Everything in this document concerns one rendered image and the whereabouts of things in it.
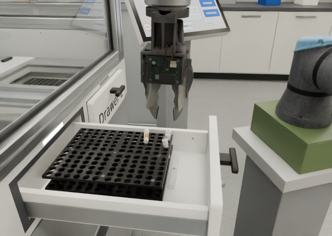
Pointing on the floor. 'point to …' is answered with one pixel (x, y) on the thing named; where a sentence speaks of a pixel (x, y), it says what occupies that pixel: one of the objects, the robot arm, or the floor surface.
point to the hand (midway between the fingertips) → (165, 111)
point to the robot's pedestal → (278, 193)
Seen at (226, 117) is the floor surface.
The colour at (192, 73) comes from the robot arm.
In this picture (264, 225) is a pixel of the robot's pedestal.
